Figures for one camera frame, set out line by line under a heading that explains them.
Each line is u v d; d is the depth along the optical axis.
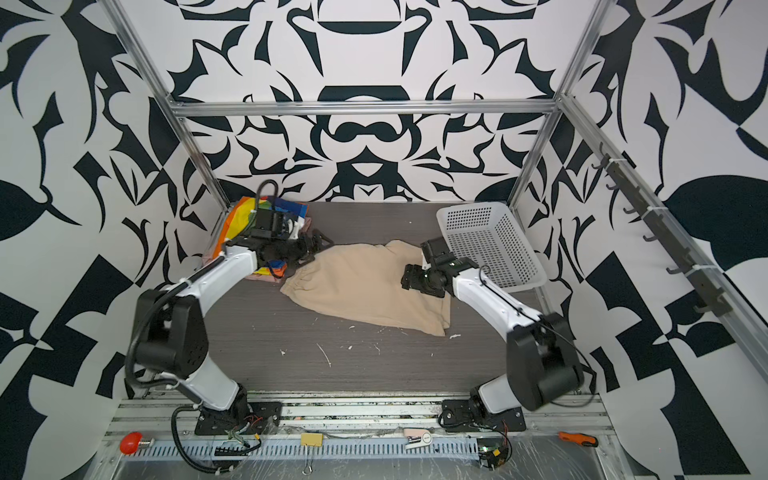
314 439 0.72
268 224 0.71
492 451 0.71
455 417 0.74
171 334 0.46
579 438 0.71
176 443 0.69
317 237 0.81
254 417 0.73
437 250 0.69
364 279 0.97
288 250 0.77
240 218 1.02
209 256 0.99
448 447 0.71
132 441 0.69
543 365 0.43
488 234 1.11
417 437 0.70
